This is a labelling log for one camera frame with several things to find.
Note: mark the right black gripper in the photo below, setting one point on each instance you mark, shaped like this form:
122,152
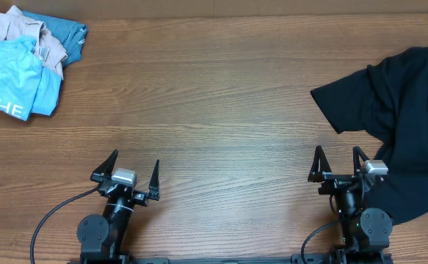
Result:
342,178

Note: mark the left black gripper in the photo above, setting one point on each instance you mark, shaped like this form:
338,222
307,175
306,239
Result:
106,169

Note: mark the black t-shirt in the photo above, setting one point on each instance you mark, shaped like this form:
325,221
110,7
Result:
390,102

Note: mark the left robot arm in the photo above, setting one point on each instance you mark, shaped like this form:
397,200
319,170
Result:
101,235

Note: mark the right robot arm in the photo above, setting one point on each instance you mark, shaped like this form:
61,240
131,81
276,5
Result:
365,230

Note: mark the light blue printed t-shirt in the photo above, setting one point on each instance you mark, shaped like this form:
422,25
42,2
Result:
26,86

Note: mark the dark blue folded garment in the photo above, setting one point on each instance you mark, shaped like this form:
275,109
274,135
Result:
71,34

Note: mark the beige folded shirt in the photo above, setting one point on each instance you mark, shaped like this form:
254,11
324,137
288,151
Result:
14,24

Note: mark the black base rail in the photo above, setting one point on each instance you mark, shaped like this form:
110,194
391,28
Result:
294,259

